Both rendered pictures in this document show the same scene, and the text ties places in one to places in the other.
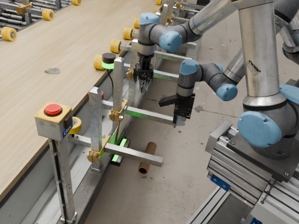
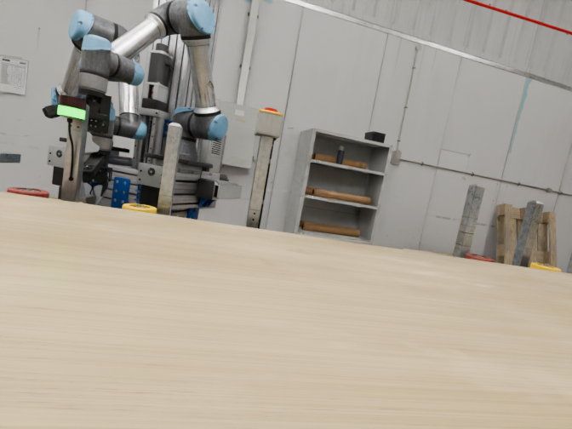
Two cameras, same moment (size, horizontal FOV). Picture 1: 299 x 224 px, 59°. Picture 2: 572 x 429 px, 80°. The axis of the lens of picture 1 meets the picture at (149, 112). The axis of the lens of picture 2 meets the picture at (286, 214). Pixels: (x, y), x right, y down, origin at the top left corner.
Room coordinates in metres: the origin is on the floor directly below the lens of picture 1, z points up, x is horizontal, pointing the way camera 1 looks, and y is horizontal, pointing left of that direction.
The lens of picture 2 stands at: (0.82, 1.25, 1.05)
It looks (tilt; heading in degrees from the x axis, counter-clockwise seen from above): 6 degrees down; 248
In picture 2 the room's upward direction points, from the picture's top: 10 degrees clockwise
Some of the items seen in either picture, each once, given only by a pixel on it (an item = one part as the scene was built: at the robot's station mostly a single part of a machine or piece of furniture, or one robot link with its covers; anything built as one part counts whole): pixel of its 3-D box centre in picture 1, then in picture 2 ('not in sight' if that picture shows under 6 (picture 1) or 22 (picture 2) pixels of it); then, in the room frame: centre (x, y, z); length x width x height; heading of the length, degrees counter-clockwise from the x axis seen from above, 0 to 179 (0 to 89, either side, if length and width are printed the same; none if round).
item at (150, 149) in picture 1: (147, 157); not in sight; (1.51, -0.04, 0.04); 0.30 x 0.08 x 0.08; 170
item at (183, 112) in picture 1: (183, 103); (98, 166); (1.02, -0.15, 0.96); 0.09 x 0.08 x 0.12; 80
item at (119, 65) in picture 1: (117, 102); (71, 189); (1.03, 0.16, 0.91); 0.03 x 0.03 x 0.48; 80
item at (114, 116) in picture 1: (118, 110); not in sight; (1.05, 0.16, 0.85); 0.13 x 0.06 x 0.05; 170
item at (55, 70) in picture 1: (52, 69); not in sight; (1.25, 0.56, 0.91); 0.09 x 0.07 x 0.02; 103
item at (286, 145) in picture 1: (274, 134); (182, 147); (0.72, -0.44, 1.09); 0.15 x 0.15 x 0.10
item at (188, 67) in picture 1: (188, 73); (102, 121); (1.02, -0.15, 1.12); 0.09 x 0.08 x 0.11; 112
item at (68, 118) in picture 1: (67, 121); not in sight; (0.52, 0.21, 1.20); 0.03 x 0.01 x 0.03; 170
